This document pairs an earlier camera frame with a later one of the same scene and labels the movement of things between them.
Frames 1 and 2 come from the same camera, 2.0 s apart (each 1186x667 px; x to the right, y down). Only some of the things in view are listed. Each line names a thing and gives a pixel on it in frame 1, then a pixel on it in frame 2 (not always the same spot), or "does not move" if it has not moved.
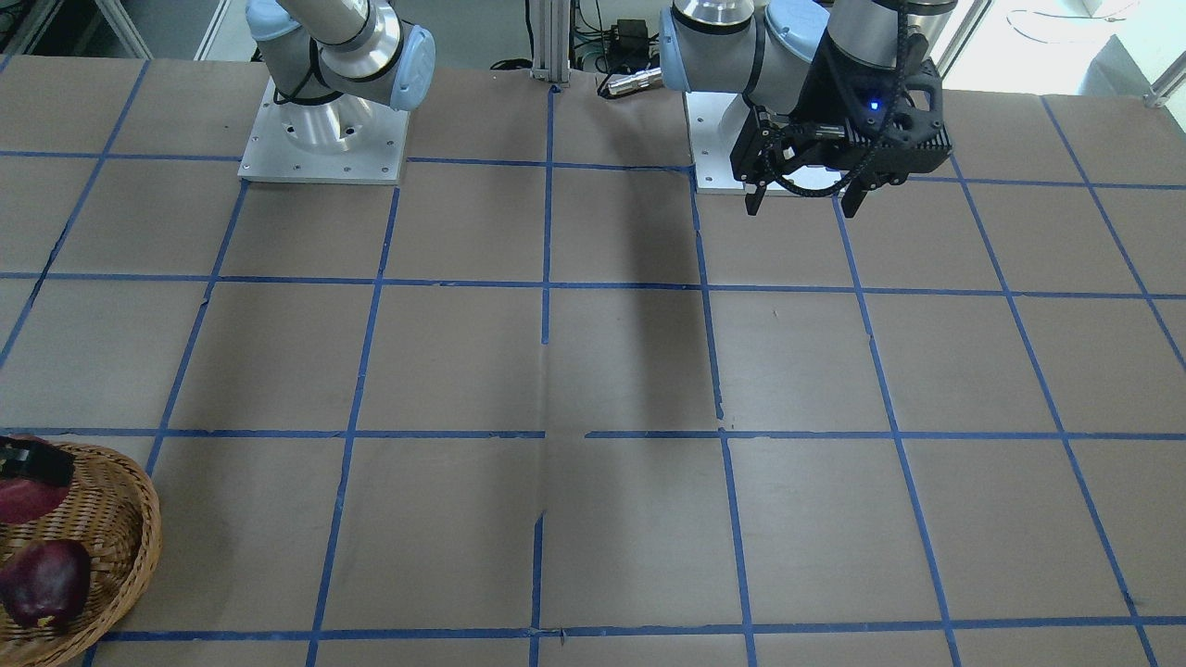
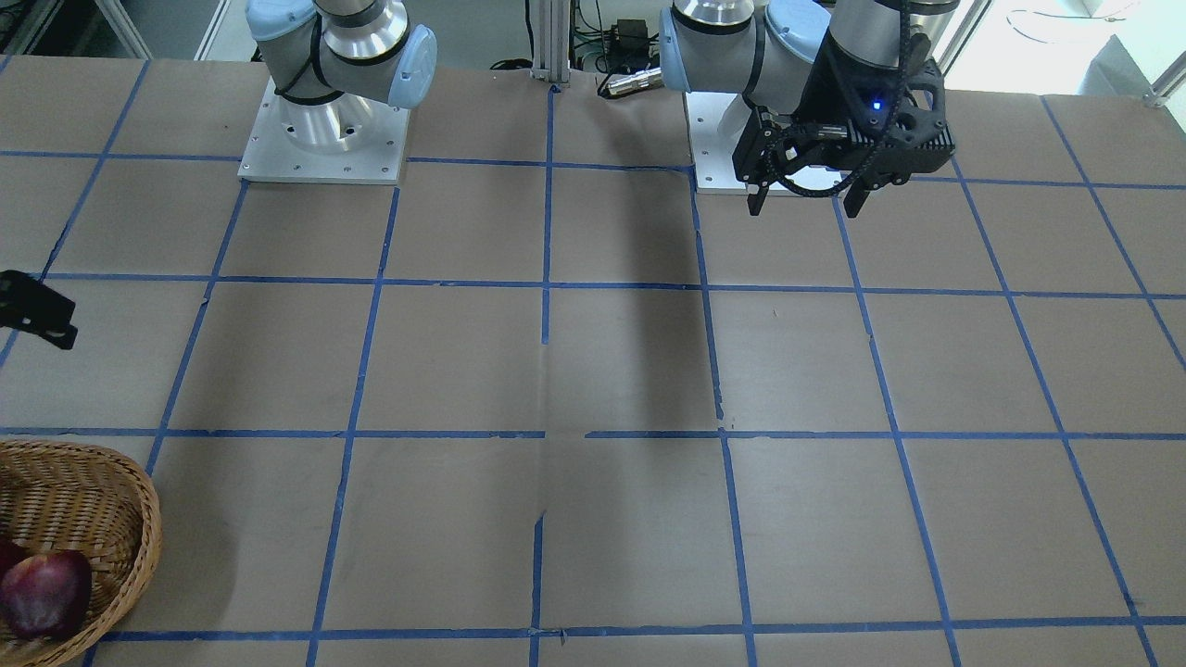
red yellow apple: x=23 y=501 → x=10 y=554
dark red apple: x=46 y=583 does not move
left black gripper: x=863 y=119 does not move
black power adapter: x=629 y=40 does not move
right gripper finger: x=30 y=458 → x=27 y=304
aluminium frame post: x=549 y=21 does not move
